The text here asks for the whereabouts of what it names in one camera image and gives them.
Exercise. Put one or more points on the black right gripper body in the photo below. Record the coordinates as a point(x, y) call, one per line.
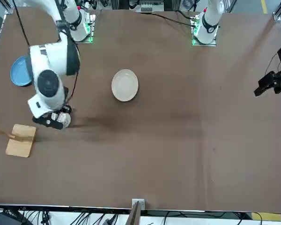
point(48, 122)

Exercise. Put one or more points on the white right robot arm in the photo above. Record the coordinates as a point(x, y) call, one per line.
point(51, 58)

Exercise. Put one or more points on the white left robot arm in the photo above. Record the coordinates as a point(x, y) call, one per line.
point(210, 21)

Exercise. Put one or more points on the wooden hanging rack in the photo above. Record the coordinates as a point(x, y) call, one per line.
point(21, 143)

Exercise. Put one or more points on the blue round plate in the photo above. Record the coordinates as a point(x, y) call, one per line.
point(17, 75)

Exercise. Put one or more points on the white round plate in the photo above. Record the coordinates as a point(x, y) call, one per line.
point(125, 85)

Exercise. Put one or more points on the black equipment box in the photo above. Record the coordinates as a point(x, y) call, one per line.
point(7, 219)

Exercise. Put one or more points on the grey power strip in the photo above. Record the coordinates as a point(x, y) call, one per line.
point(147, 8)

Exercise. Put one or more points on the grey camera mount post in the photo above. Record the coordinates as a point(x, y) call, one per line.
point(135, 211)

